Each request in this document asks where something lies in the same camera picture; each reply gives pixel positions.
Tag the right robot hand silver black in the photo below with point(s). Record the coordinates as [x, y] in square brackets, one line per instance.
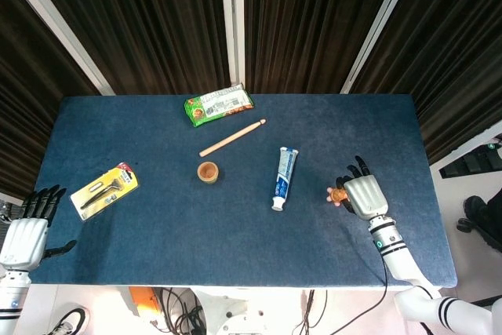
[366, 195]

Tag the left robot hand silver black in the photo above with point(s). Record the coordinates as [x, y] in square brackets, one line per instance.
[23, 241]

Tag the small orange toy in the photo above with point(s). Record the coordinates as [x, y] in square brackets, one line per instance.
[337, 195]

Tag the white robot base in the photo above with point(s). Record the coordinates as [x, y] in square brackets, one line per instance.
[247, 311]

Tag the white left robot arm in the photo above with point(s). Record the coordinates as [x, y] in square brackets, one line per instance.
[12, 299]

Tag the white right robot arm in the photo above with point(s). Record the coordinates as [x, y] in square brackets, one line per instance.
[408, 268]

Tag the white blue toothpaste tube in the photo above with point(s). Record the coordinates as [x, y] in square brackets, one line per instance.
[284, 178]

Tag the black white sneaker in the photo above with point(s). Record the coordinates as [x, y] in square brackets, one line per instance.
[70, 321]

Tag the yellow razor blister pack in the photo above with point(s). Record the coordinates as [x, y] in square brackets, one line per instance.
[104, 190]

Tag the black equipment tray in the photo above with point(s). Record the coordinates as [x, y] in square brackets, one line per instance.
[470, 162]

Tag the black chair base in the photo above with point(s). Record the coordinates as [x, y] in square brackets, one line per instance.
[482, 217]

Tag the orange box under table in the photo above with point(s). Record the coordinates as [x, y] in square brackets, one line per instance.
[143, 299]

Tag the blue tablecloth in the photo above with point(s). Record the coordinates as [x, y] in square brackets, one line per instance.
[235, 233]

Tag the wooden drumstick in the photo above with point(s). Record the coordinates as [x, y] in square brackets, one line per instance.
[233, 137]

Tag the painted wooden cup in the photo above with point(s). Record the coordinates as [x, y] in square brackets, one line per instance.
[208, 173]

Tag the green snack packet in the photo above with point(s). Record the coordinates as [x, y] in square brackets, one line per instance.
[217, 105]

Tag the dark brown curtain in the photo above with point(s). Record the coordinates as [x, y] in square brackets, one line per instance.
[164, 25]

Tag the white frame post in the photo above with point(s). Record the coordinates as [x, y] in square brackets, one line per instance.
[59, 33]
[466, 143]
[233, 25]
[382, 25]

